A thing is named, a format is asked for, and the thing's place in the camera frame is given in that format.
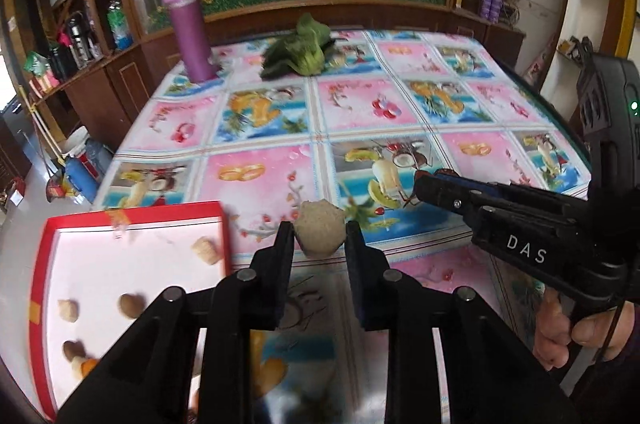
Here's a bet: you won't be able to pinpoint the green leafy vegetable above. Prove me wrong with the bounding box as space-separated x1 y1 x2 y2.
260 13 336 80

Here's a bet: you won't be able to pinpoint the white yam piece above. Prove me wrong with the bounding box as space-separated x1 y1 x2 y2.
58 299 79 323
293 199 346 259
70 356 86 381

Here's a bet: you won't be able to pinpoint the brown longan large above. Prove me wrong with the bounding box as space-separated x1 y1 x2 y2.
118 293 145 320

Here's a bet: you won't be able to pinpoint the orange tangerine in tray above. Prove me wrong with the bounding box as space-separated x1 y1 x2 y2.
79 358 99 378

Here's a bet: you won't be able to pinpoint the brown longan near yam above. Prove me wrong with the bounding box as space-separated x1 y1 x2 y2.
63 340 86 362

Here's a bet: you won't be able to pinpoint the wooden side counter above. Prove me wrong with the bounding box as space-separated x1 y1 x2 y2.
36 40 180 150

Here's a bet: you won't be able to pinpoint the red white tray box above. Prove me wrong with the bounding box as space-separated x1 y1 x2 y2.
28 201 231 420

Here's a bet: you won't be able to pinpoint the purple thermos bottle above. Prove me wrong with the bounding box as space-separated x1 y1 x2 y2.
162 0 218 84

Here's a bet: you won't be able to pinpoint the green plastic bottle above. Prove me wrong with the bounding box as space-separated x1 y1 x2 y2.
107 0 134 51

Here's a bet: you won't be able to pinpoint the purple bottles on shelf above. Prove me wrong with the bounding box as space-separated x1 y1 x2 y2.
480 0 503 24

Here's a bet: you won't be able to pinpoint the blue thermos on floor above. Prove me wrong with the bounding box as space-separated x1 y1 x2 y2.
65 156 99 203

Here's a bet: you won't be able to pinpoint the colourful fruit print tablecloth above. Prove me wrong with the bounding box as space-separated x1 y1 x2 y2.
99 30 590 423

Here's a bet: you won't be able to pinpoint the right hand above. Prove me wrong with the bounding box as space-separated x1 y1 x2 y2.
533 287 639 371

